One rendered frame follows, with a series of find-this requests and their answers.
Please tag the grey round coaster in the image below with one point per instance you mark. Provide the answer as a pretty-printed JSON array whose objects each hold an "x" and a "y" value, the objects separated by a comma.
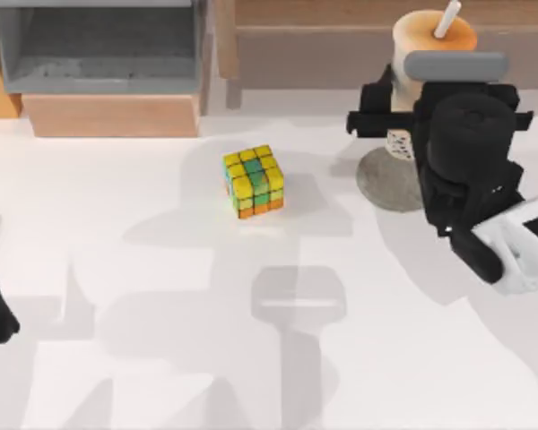
[{"x": 385, "y": 188}]

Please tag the brown wooden shelf unit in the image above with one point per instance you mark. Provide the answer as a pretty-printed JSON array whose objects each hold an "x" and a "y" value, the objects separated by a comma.
[{"x": 318, "y": 54}]

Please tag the orange cup with straw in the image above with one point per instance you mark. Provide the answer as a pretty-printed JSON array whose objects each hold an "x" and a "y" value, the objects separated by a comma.
[{"x": 423, "y": 33}]

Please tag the yellow green puzzle cube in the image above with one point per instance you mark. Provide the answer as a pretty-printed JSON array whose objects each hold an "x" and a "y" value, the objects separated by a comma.
[{"x": 253, "y": 183}]

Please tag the pale wooden drawer front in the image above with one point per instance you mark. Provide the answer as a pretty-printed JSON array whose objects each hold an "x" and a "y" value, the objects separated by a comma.
[{"x": 112, "y": 114}]

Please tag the grey pierced drawer inside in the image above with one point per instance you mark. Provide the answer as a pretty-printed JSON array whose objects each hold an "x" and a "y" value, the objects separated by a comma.
[{"x": 103, "y": 54}]

